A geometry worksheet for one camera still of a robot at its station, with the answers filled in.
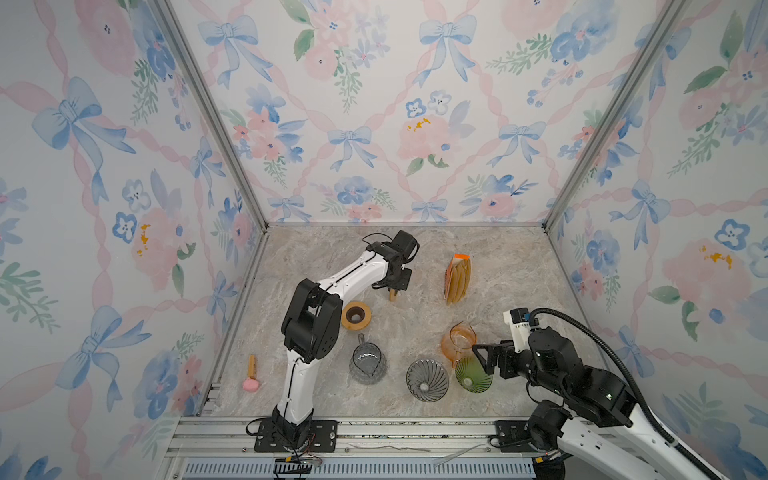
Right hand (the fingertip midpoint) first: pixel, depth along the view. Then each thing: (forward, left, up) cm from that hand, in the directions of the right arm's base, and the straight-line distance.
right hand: (485, 345), depth 72 cm
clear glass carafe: (+1, +30, -17) cm, 34 cm away
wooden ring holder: (+16, +34, -16) cm, 41 cm away
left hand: (+24, +20, -8) cm, 33 cm away
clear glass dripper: (-4, +13, -13) cm, 19 cm away
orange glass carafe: (+8, +3, -16) cm, 18 cm away
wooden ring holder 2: (+20, +23, -9) cm, 31 cm away
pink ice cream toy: (-6, +60, -14) cm, 62 cm away
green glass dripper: (-2, 0, -15) cm, 15 cm away
